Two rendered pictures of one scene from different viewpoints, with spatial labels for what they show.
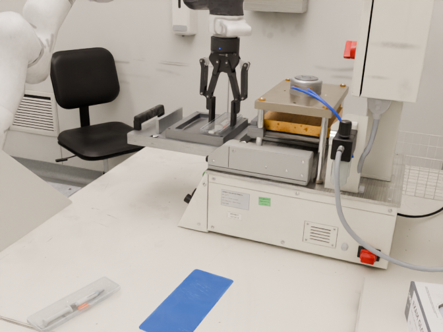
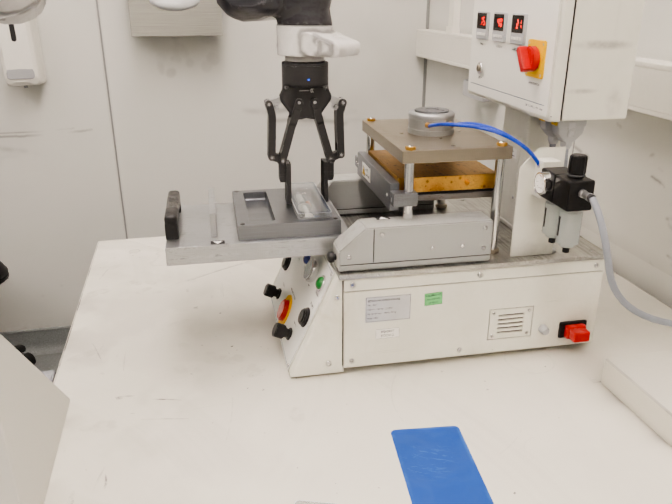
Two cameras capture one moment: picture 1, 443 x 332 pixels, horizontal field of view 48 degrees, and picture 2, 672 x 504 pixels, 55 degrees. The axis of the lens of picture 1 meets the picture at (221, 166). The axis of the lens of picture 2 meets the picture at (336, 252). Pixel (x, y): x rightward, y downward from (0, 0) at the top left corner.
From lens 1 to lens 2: 0.63 m
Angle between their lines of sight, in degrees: 29
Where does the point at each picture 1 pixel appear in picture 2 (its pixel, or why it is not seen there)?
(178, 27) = (18, 74)
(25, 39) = not seen: outside the picture
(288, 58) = (204, 104)
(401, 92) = (610, 107)
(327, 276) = (544, 374)
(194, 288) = (425, 460)
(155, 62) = not seen: outside the picture
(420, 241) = not seen: hidden behind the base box
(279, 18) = (182, 46)
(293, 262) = (489, 372)
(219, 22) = (311, 36)
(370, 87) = (573, 106)
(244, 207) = (402, 316)
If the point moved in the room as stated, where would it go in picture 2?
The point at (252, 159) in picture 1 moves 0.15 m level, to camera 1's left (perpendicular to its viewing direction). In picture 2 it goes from (412, 241) to (329, 260)
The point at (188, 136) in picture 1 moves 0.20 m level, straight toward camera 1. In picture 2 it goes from (281, 228) to (359, 269)
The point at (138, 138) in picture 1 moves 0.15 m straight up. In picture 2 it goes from (189, 251) to (181, 155)
